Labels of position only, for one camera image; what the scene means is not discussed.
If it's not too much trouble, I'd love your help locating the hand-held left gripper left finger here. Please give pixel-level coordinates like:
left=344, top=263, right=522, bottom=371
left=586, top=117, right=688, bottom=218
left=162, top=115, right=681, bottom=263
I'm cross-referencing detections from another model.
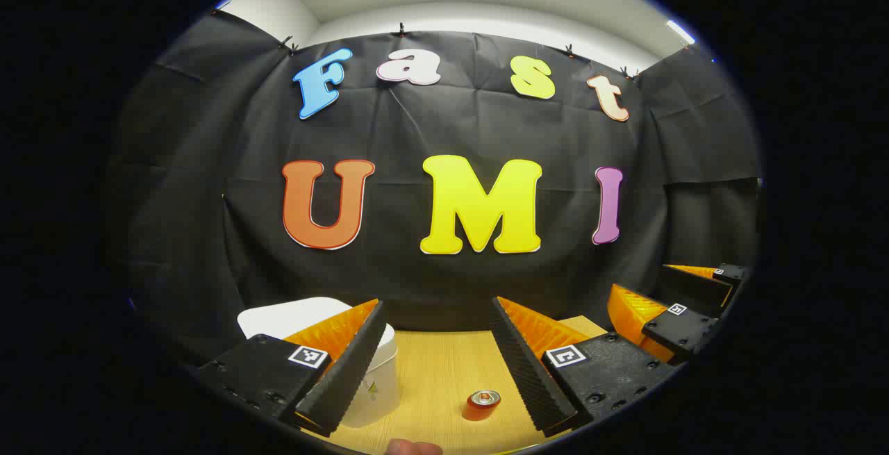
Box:
left=198, top=299, right=388, bottom=438

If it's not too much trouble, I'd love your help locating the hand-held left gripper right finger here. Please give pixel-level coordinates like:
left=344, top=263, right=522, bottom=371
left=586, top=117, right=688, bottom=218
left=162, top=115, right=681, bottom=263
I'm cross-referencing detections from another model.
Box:
left=490, top=295, right=678, bottom=440

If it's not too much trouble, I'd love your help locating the white desktop garbage bin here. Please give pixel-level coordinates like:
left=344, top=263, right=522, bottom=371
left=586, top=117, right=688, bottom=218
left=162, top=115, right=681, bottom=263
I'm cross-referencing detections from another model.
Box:
left=236, top=297, right=400, bottom=429

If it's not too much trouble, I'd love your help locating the orange pop can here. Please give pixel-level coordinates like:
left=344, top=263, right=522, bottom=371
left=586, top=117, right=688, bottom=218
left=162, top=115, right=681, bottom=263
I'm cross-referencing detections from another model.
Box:
left=462, top=390, right=502, bottom=422

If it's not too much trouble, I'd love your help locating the wooden desktop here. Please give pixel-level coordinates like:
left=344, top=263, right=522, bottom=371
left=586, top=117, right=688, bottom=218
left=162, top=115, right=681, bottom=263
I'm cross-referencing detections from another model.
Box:
left=299, top=315, right=608, bottom=455

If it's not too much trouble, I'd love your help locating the ceiling light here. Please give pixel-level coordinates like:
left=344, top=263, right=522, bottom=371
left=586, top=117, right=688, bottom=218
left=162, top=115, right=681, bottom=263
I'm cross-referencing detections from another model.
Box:
left=665, top=19, right=697, bottom=46

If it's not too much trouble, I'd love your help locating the black backdrop cloth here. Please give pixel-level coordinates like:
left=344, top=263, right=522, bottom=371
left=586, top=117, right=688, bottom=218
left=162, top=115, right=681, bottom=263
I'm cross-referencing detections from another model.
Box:
left=104, top=9, right=765, bottom=365

